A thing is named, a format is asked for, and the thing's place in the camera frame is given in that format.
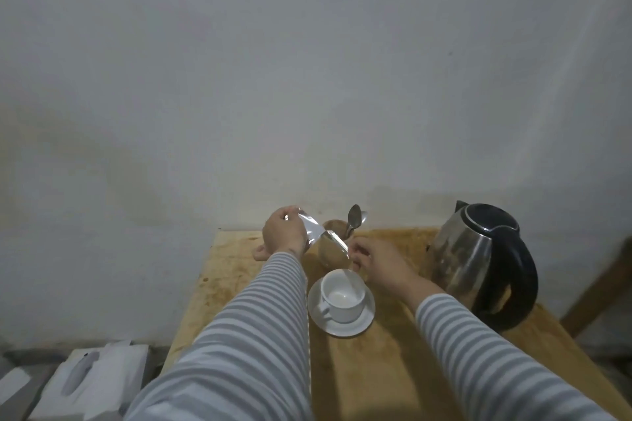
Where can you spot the person's left hand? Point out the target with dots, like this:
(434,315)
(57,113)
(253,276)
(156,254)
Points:
(280,237)

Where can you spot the person's right hand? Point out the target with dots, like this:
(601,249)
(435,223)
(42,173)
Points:
(390,270)

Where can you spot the person's left fingers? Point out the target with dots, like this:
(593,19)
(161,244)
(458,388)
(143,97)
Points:
(291,213)

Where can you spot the person's right fingers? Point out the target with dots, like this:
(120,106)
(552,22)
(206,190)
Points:
(363,253)

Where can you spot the silver sachet packet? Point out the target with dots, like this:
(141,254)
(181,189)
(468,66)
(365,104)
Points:
(316,230)

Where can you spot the person's left forearm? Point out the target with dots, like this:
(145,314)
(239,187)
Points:
(242,337)

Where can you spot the person's right forearm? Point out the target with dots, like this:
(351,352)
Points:
(493,366)

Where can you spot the brown spoon holder cup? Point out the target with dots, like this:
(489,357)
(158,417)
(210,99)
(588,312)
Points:
(330,250)

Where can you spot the metal spoon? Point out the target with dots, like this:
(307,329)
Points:
(353,218)

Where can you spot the white cup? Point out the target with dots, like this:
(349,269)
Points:
(342,300)

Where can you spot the white saucer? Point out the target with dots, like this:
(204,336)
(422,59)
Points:
(365,322)

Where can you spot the white tissue box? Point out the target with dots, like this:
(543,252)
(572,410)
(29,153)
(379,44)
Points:
(94,376)

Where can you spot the white flat box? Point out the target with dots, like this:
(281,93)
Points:
(12,385)

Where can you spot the wooden chair frame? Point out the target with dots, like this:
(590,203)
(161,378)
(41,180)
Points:
(600,287)

